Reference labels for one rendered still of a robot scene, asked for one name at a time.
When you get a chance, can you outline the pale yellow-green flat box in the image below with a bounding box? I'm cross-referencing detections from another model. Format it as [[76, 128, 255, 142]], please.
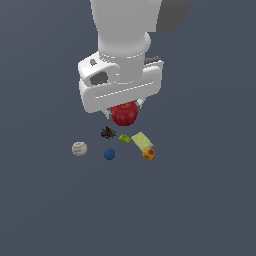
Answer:
[[130, 131, 155, 152]]

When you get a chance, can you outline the white baseball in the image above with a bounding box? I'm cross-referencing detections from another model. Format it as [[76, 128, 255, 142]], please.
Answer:
[[71, 141, 88, 157]]

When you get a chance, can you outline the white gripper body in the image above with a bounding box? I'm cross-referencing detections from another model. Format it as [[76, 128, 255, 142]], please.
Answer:
[[77, 49, 165, 115]]

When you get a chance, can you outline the dark spiky multicoloured toy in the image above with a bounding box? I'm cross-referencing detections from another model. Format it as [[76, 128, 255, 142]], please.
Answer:
[[100, 125, 117, 141]]

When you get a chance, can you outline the blue ball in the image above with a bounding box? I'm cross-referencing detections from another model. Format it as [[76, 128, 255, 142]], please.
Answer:
[[103, 147, 117, 161]]

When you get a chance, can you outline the small green block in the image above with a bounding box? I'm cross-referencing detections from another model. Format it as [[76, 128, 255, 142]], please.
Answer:
[[118, 133, 132, 145]]

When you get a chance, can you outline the orange yellow peach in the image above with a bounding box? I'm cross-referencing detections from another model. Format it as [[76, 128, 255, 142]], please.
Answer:
[[141, 147, 156, 162]]

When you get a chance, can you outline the red apple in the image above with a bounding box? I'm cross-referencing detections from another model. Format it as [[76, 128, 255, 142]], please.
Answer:
[[110, 101, 139, 127]]

